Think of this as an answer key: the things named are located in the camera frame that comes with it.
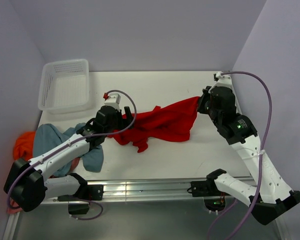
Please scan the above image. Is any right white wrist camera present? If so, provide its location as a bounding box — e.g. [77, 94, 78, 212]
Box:
[212, 71, 233, 89]

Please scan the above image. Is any white plastic perforated basket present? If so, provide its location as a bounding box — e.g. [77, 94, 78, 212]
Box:
[37, 59, 90, 114]

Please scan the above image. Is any red t shirt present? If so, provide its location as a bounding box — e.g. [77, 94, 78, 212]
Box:
[110, 96, 199, 153]

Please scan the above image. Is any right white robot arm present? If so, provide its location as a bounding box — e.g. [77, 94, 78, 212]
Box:
[191, 86, 300, 225]

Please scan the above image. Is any orange t shirt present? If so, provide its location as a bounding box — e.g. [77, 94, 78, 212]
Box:
[13, 131, 36, 161]

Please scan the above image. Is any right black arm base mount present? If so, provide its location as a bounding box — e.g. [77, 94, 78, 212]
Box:
[186, 180, 226, 211]

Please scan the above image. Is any pink t shirt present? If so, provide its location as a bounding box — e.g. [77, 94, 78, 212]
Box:
[6, 157, 80, 215]

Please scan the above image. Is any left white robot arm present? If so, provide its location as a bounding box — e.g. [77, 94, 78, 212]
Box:
[3, 105, 137, 212]

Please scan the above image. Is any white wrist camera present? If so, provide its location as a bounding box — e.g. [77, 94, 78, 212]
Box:
[103, 92, 121, 108]
[212, 71, 233, 89]

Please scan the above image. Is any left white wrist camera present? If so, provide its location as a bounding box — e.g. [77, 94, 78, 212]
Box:
[103, 92, 121, 108]

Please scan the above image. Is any aluminium right side rail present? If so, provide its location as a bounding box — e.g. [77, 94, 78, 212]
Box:
[221, 70, 263, 178]

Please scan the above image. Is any aluminium front rail frame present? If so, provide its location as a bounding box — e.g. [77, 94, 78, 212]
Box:
[2, 176, 277, 240]

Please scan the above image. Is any blue grey t shirt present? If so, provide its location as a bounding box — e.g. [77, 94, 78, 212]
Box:
[32, 123, 104, 173]

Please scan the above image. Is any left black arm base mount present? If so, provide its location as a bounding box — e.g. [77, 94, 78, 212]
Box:
[57, 184, 104, 221]

